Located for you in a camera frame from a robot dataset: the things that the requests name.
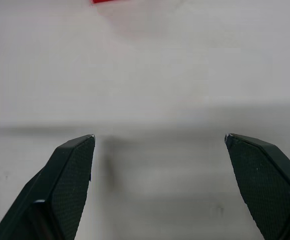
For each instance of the red toy brick cube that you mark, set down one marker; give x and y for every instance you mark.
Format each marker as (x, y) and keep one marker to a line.
(104, 1)

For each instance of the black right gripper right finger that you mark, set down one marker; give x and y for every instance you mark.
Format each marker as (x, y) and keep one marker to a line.
(267, 185)

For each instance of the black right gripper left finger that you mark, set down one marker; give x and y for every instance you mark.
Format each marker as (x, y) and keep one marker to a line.
(60, 190)

